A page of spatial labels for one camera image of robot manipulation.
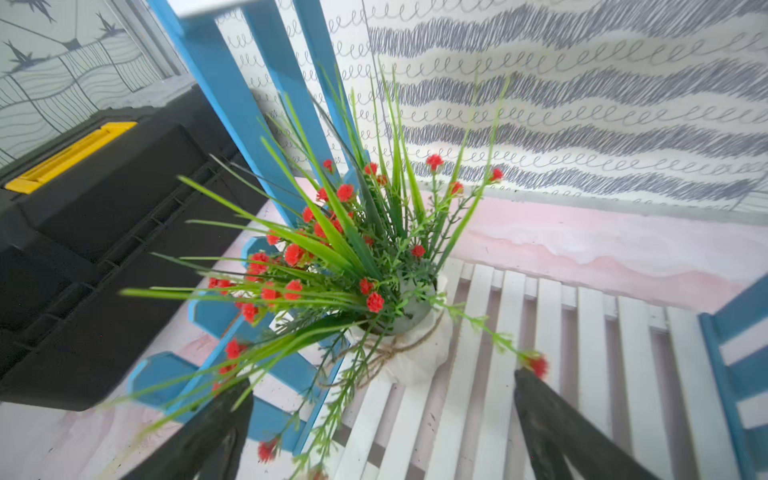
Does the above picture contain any red baby's breath potted plant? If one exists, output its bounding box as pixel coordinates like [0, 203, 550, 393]
[95, 59, 550, 480]

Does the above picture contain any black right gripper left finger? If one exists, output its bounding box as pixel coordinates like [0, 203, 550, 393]
[124, 382, 254, 479]

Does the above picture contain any black yellow plastic toolbox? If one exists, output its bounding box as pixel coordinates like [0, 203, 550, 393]
[1, 87, 265, 411]

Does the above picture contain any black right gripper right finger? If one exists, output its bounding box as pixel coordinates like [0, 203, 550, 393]
[514, 369, 655, 479]

